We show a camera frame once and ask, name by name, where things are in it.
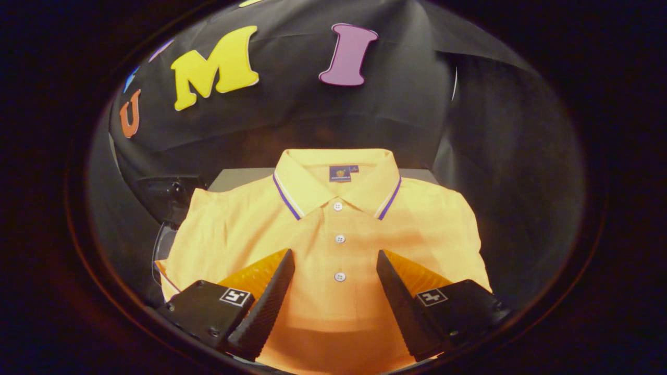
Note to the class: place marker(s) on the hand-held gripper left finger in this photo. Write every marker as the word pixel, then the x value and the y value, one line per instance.
pixel 266 307

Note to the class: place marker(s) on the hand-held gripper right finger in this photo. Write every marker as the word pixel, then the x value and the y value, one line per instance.
pixel 404 307

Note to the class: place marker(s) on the orange polo shirt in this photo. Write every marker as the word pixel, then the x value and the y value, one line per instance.
pixel 333 312

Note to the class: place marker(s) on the dark glass washing machine lid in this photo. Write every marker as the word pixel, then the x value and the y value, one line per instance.
pixel 169 198

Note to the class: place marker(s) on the beige cabinet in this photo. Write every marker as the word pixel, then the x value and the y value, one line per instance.
pixel 239 179

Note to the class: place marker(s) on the black backdrop cloth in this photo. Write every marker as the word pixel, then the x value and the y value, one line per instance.
pixel 292 114

